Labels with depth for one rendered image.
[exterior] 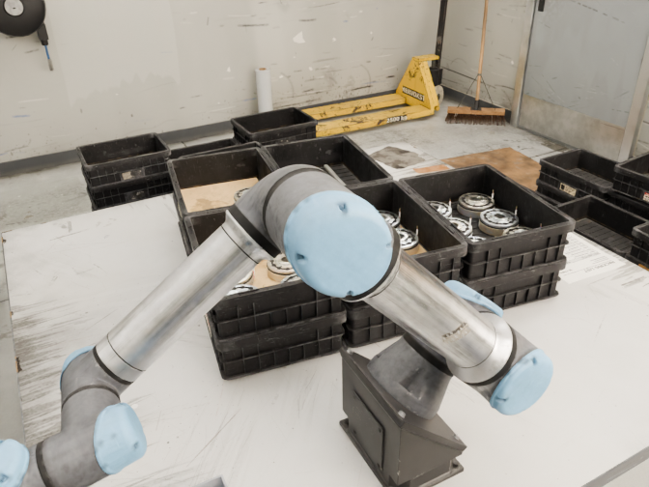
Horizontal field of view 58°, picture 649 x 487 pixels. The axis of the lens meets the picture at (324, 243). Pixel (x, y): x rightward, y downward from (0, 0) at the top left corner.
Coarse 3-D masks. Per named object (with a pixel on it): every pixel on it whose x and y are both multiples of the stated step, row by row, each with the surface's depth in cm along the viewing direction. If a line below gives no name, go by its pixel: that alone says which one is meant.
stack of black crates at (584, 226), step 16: (560, 208) 246; (576, 208) 251; (592, 208) 253; (608, 208) 246; (576, 224) 253; (592, 224) 252; (608, 224) 248; (624, 224) 241; (592, 240) 222; (608, 240) 241; (624, 240) 241; (624, 256) 213
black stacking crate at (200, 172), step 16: (192, 160) 184; (208, 160) 186; (224, 160) 187; (240, 160) 189; (256, 160) 191; (176, 176) 185; (192, 176) 186; (208, 176) 188; (224, 176) 190; (240, 176) 192; (256, 176) 194
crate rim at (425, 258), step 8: (368, 184) 164; (376, 184) 163; (384, 184) 164; (400, 184) 163; (408, 192) 159; (416, 200) 154; (424, 208) 151; (432, 216) 146; (440, 224) 143; (448, 232) 140; (456, 240) 137; (464, 240) 136; (448, 248) 133; (456, 248) 133; (464, 248) 133; (416, 256) 130; (424, 256) 130; (432, 256) 131; (440, 256) 132; (448, 256) 133; (456, 256) 134; (424, 264) 132
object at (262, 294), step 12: (192, 216) 149; (204, 216) 150; (192, 228) 144; (192, 240) 139; (264, 288) 121; (276, 288) 121; (288, 288) 122; (300, 288) 123; (312, 288) 124; (228, 300) 118; (240, 300) 119; (252, 300) 120; (264, 300) 121
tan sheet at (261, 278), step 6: (258, 264) 148; (264, 264) 148; (252, 270) 145; (258, 270) 145; (264, 270) 145; (258, 276) 143; (264, 276) 143; (258, 282) 141; (264, 282) 141; (270, 282) 141; (276, 282) 140
